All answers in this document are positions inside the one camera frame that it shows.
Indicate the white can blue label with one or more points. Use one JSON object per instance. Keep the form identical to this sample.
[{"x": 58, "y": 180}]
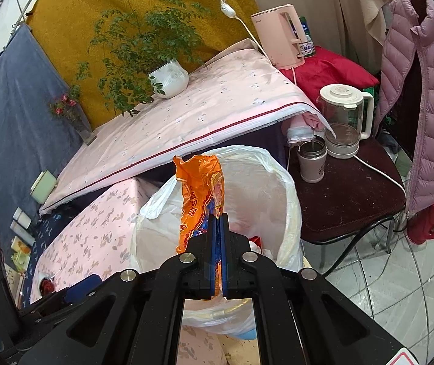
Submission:
[{"x": 308, "y": 47}]

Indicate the white canister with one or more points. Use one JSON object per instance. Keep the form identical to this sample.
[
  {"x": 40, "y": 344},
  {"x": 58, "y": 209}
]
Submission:
[
  {"x": 22, "y": 216},
  {"x": 22, "y": 232}
]

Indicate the round bin with white liner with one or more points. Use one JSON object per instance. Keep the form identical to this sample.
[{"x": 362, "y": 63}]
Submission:
[{"x": 259, "y": 197}]

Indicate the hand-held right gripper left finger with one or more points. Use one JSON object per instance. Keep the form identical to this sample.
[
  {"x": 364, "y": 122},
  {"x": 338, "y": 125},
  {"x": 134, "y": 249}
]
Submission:
[{"x": 213, "y": 251}]

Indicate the small green packet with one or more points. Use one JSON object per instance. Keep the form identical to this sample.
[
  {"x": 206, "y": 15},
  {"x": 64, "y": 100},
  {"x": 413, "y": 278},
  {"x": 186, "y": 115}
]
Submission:
[{"x": 20, "y": 261}]

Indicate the pink electric kettle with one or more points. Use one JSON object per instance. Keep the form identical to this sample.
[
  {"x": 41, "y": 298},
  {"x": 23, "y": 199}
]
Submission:
[{"x": 274, "y": 34}]

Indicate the red cushion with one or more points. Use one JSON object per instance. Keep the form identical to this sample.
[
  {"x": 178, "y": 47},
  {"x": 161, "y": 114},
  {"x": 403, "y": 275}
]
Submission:
[{"x": 331, "y": 68}]

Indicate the pale green box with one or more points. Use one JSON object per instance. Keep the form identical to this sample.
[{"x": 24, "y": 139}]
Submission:
[{"x": 44, "y": 186}]

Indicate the potted green plant white pot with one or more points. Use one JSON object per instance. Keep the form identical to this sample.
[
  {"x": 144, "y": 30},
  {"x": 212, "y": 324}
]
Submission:
[{"x": 169, "y": 80}]

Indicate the white insulated mug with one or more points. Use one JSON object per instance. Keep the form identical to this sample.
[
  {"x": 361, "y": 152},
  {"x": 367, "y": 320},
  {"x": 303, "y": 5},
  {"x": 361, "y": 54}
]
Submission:
[{"x": 312, "y": 167}]

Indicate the dark blue floral cloth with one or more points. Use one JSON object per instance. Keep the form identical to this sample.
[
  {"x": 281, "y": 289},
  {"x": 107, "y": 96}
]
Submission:
[{"x": 45, "y": 228}]

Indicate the dark red seat chair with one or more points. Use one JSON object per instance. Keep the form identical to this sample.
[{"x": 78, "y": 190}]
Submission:
[{"x": 354, "y": 205}]

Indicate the folded pink towel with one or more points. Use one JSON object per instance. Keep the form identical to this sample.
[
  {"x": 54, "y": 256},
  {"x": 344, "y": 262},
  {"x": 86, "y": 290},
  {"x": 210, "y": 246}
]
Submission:
[{"x": 300, "y": 129}]

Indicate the dark red wrapper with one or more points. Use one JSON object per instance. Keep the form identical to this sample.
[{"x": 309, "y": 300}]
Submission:
[{"x": 46, "y": 287}]

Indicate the small yellow picture box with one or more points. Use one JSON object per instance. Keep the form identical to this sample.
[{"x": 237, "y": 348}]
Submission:
[{"x": 20, "y": 247}]

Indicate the beige curtain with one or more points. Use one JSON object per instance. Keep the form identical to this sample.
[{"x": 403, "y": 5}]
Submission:
[{"x": 346, "y": 15}]

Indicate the pink dotted bedsheet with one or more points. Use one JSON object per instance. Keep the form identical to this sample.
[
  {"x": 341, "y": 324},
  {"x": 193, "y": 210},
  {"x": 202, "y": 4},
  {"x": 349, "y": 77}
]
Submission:
[{"x": 201, "y": 114}]

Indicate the white glass kettle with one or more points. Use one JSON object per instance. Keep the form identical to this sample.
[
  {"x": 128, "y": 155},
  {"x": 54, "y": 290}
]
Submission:
[{"x": 340, "y": 95}]

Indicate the orange snack bag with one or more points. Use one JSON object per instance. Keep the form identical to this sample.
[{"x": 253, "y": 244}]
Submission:
[{"x": 198, "y": 197}]

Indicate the yellow backdrop cloth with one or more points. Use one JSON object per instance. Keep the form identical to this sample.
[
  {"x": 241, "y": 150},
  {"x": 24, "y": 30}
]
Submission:
[{"x": 87, "y": 0}]

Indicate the glass vase with pink flowers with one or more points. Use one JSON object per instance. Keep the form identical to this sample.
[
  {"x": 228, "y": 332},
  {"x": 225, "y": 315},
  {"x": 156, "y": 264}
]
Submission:
[{"x": 82, "y": 127}]

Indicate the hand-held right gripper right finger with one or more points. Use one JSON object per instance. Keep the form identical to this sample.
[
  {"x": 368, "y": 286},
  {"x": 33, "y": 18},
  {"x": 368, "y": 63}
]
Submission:
[{"x": 225, "y": 251}]

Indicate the blue backdrop cloth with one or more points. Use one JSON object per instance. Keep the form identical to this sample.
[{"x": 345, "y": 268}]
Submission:
[{"x": 7, "y": 121}]

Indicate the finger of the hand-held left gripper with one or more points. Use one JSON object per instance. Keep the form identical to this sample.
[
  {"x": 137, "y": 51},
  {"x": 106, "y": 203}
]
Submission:
[{"x": 82, "y": 285}]

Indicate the red thermos flask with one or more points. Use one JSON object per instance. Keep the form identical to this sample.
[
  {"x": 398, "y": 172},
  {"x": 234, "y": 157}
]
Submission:
[{"x": 430, "y": 224}]

